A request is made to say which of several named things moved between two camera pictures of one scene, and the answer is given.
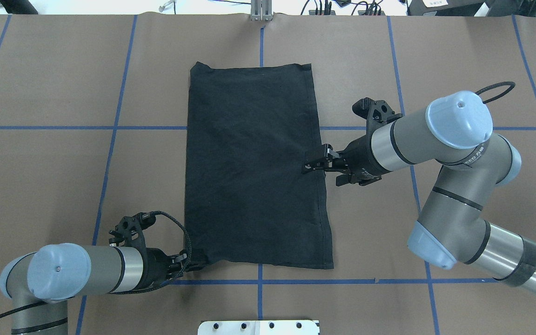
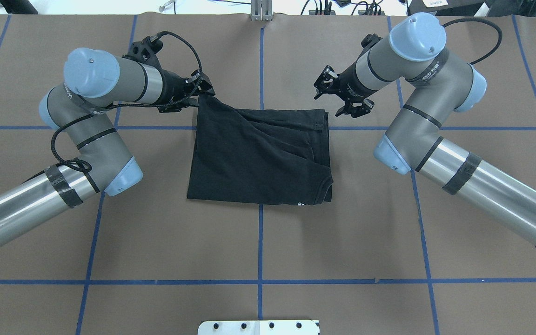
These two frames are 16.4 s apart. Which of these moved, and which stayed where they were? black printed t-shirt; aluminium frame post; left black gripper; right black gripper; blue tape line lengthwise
Moved: right black gripper; left black gripper; black printed t-shirt
Stayed: blue tape line lengthwise; aluminium frame post
